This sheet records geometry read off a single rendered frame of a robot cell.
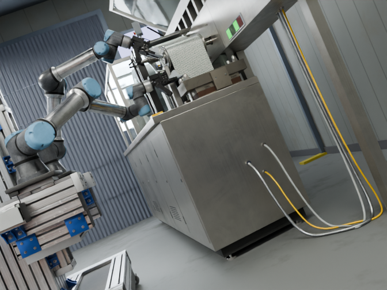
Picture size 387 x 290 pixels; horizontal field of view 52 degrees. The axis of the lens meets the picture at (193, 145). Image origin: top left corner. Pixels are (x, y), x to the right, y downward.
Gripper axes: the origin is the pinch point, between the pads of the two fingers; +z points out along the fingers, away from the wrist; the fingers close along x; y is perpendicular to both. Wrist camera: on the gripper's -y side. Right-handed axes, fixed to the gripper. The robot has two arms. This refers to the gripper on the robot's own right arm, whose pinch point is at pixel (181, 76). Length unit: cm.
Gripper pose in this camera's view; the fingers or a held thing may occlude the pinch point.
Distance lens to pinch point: 250.3
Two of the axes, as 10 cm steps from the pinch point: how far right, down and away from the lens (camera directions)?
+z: 8.9, -3.8, 2.5
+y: -3.9, -9.2, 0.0
